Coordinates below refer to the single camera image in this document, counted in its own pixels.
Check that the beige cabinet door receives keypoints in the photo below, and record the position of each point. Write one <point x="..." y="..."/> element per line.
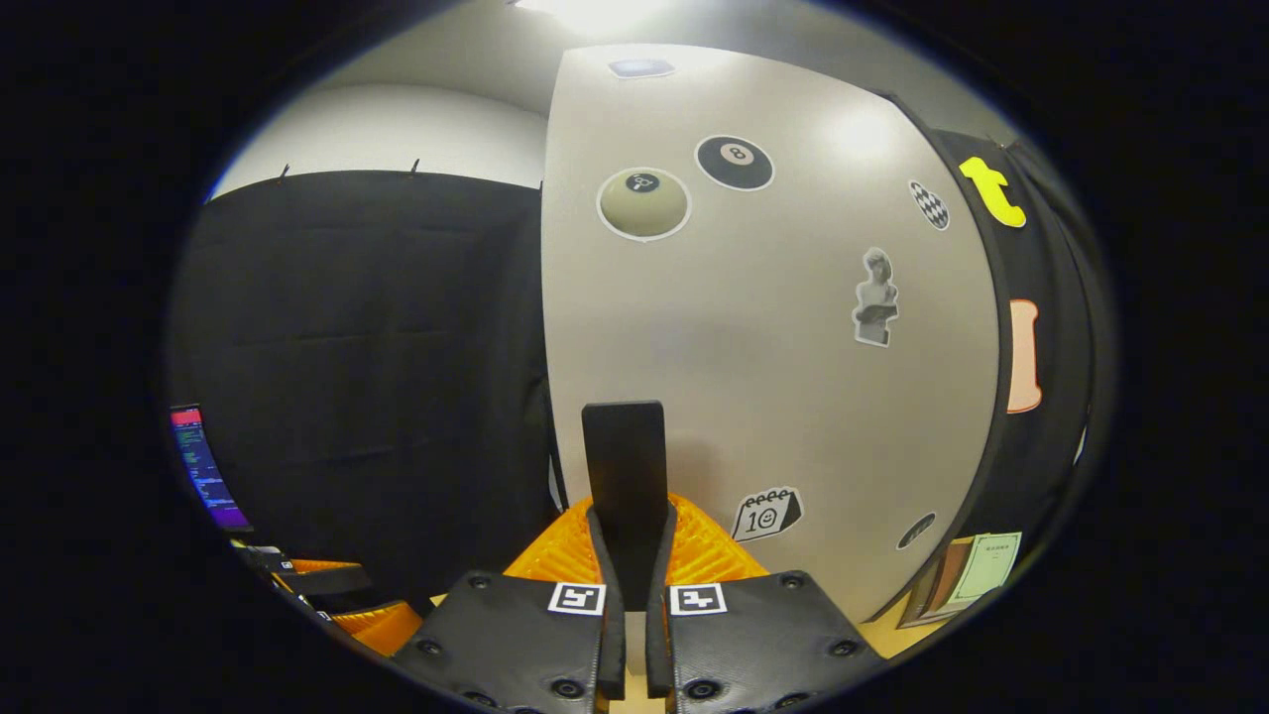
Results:
<point x="773" y="347"/>

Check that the brown book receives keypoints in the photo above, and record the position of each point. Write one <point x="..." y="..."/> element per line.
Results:
<point x="950" y="575"/>

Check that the black backdrop cloth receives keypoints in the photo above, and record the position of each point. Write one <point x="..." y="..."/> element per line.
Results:
<point x="377" y="347"/>

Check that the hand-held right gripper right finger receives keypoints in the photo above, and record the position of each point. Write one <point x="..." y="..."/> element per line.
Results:
<point x="658" y="645"/>

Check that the green notebook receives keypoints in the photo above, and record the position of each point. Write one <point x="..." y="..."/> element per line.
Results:
<point x="986" y="565"/>

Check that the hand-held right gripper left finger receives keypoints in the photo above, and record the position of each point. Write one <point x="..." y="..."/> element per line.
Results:
<point x="613" y="645"/>

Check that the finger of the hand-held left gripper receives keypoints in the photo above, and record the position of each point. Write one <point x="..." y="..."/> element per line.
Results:
<point x="382" y="625"/>
<point x="327" y="577"/>

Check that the computer monitor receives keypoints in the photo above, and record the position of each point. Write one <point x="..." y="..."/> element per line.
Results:
<point x="203" y="466"/>

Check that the large ceiling light panel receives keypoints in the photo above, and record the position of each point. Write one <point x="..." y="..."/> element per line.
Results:
<point x="595" y="12"/>

